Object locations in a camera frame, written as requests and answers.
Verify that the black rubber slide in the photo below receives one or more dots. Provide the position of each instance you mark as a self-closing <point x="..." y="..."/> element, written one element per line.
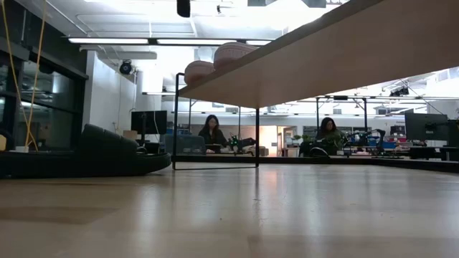
<point x="107" y="147"/>

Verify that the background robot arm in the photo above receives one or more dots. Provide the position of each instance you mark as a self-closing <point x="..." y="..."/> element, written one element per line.
<point x="236" y="142"/>
<point x="376" y="134"/>

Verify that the person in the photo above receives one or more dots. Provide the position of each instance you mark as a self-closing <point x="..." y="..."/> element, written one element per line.
<point x="212" y="138"/>
<point x="328" y="127"/>

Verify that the black computer monitor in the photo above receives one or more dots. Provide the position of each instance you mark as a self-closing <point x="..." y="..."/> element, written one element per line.
<point x="426" y="127"/>
<point x="148" y="122"/>

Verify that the ceiling light strip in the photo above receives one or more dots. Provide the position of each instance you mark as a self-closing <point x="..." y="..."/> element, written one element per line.
<point x="195" y="42"/>
<point x="107" y="41"/>

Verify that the black aluminium table frame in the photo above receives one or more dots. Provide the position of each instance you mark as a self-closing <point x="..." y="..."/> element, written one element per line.
<point x="322" y="160"/>

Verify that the round black ceiling camera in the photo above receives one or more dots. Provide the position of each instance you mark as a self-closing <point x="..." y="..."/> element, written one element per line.
<point x="126" y="67"/>

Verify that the black overhead camera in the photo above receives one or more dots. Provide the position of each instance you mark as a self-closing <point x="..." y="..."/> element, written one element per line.
<point x="183" y="8"/>

